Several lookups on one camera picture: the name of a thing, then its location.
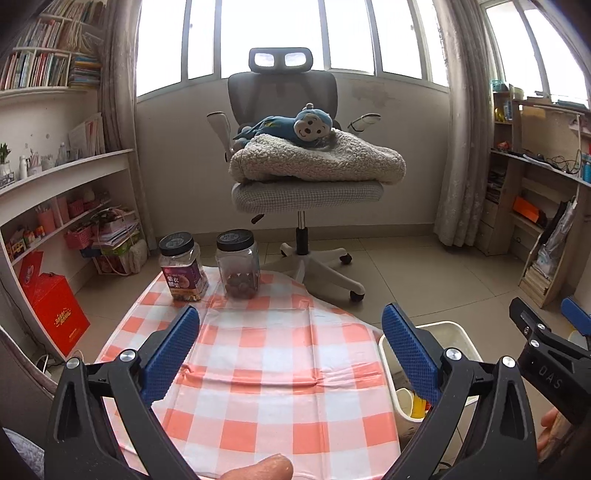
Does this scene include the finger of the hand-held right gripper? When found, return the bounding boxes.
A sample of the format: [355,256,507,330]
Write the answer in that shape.
[561,298,591,340]
[509,298,553,344]

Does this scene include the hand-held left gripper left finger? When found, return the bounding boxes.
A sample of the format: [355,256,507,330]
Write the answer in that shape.
[44,305,200,480]

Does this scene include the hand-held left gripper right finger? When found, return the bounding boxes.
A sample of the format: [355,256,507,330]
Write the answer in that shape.
[381,303,539,480]

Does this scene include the white plastic bin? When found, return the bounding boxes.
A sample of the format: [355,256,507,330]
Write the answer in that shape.
[378,320,485,467]

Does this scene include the person's right hand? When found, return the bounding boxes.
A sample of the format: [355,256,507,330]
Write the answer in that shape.
[537,407,571,462]

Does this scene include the person's left hand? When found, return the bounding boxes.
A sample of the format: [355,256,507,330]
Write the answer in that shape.
[219,453,294,480]

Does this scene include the stack of books under desk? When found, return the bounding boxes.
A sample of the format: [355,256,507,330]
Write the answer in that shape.
[519,265,552,296]

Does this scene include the white paper cup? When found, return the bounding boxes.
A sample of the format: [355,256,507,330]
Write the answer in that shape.
[396,388,416,421]

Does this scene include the purple label nut jar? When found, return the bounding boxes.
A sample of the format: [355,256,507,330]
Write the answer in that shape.
[158,232,209,303]

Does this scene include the grey folded umbrella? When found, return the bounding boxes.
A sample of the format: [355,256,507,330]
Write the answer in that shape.
[538,198,578,278]

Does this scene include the orange white checkered tablecloth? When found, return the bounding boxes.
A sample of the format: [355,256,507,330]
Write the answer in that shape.
[95,268,402,480]

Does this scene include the clear nut jar black lid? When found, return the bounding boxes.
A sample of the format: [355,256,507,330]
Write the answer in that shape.
[215,229,262,300]

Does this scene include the orange flat box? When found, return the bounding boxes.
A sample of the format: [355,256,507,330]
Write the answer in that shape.
[512,196,543,222]

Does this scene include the red gift box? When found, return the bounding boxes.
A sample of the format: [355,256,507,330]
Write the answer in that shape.
[28,274,90,356]

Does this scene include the wooden desk with shelves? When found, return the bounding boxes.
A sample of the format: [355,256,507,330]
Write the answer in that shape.
[475,90,591,309]

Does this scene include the pink plastic basket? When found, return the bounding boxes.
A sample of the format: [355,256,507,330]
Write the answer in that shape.
[64,228,95,250]

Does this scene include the red paper bag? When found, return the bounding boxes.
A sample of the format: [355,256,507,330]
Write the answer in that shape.
[18,251,47,301]

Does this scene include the person's grey clothing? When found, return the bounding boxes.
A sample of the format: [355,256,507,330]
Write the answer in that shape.
[0,427,44,480]

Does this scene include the grey office chair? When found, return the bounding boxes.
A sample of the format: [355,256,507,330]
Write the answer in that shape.
[206,46,407,303]

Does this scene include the beige lace curtain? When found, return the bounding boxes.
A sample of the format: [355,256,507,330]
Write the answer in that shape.
[434,0,497,247]
[99,0,155,250]

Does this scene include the beige fleece blanket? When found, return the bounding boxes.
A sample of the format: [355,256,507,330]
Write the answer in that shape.
[229,129,407,185]

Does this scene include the white bookshelf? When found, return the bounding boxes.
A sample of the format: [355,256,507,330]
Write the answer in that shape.
[0,0,148,333]

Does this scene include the blue monkey plush toy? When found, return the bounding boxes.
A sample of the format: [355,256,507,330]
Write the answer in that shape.
[232,107,334,151]

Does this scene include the stack of colourful books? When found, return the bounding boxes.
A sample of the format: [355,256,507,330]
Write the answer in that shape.
[69,55,102,88]

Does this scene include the row of upright books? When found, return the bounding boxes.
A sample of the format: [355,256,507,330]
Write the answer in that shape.
[0,51,70,90]

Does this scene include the white floor cable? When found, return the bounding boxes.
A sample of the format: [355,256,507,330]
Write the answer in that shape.
[37,351,84,370]

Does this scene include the black desk cables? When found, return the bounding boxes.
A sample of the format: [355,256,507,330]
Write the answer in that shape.
[545,152,583,175]

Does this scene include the window with white frame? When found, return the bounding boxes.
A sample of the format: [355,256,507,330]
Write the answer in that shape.
[136,0,591,109]

